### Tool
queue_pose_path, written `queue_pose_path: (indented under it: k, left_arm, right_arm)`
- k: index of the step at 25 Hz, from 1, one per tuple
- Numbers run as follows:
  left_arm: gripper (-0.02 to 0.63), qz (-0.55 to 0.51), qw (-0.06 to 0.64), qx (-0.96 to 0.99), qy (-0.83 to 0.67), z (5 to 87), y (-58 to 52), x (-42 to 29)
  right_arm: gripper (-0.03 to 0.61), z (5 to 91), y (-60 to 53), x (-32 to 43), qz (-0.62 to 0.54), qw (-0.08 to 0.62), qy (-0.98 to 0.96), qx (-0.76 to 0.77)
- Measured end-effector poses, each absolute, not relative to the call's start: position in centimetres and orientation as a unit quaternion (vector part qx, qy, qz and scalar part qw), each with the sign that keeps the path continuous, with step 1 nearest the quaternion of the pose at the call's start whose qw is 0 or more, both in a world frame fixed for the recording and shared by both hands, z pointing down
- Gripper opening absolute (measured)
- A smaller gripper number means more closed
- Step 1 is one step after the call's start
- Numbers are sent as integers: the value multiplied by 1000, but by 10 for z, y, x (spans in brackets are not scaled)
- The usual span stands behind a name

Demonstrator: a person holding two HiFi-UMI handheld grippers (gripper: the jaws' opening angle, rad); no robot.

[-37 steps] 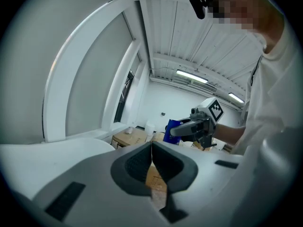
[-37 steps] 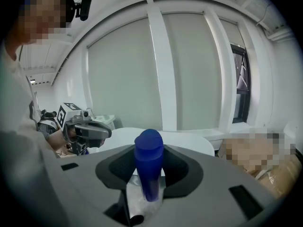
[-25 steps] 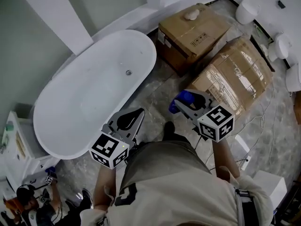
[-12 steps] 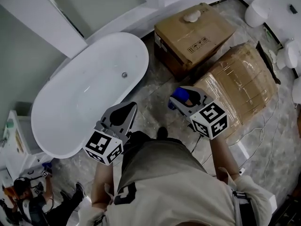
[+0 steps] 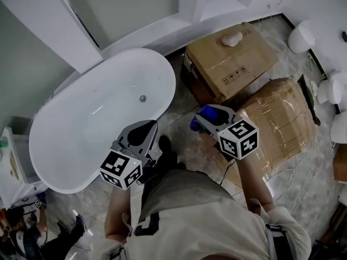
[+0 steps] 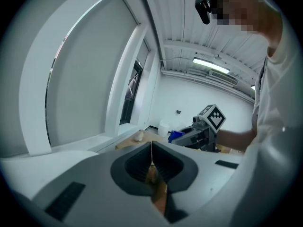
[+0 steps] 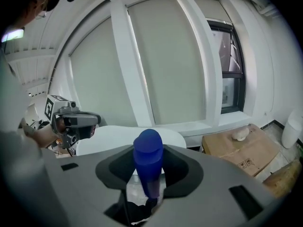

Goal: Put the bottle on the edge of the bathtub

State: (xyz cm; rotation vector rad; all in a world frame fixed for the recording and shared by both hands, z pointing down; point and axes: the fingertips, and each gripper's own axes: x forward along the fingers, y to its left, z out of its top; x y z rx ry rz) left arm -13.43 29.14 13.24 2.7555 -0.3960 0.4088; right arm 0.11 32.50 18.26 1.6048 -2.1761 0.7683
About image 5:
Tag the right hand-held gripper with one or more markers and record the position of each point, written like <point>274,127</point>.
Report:
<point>238,142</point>

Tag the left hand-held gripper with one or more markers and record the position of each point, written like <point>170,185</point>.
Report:
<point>119,166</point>

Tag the blue shampoo bottle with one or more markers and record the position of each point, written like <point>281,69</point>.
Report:
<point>208,112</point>

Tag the white bathtub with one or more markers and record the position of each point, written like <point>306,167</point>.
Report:
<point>95,112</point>

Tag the person's left forearm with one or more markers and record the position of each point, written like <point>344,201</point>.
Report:
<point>116,213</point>

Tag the person's right forearm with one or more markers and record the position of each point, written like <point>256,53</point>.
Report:
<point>252,183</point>

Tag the person's black shoe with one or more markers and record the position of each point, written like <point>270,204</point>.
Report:
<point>165,145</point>

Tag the person's black trousers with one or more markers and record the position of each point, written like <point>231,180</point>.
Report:
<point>173,162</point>

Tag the plain cardboard box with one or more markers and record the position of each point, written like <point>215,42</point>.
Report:
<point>225,61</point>

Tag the tape-wrapped cardboard box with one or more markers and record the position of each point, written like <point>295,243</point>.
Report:
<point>282,129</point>

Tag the beige sponge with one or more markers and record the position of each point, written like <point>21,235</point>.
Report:
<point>230,39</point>

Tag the dark green board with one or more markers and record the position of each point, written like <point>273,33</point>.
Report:
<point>309,99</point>

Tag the person's beige and grey shirt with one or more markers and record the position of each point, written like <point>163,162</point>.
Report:
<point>203,221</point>

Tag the white vanity cabinet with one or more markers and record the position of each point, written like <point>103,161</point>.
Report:
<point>19,161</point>

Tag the small brown cardboard box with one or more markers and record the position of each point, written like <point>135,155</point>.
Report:
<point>341,166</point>

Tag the green soap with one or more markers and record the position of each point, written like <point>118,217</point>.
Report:
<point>3,144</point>

